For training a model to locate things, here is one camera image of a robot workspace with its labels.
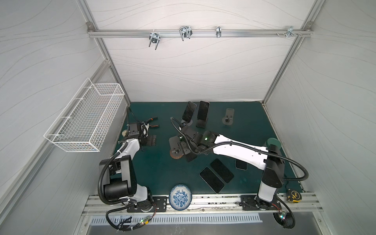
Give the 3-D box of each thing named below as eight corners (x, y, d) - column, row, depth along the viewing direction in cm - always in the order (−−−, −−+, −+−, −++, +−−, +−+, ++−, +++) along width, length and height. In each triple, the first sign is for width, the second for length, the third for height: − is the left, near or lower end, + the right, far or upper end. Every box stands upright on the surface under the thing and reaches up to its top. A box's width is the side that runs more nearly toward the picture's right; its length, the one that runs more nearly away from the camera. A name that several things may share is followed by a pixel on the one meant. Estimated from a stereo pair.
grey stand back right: (222, 125, 108) (225, 116, 100) (221, 117, 113) (223, 108, 105) (232, 125, 108) (235, 116, 100) (230, 117, 113) (233, 108, 105)
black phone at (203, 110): (197, 122, 110) (198, 107, 97) (199, 115, 114) (200, 100, 102) (206, 123, 109) (208, 109, 96) (207, 116, 114) (209, 102, 101)
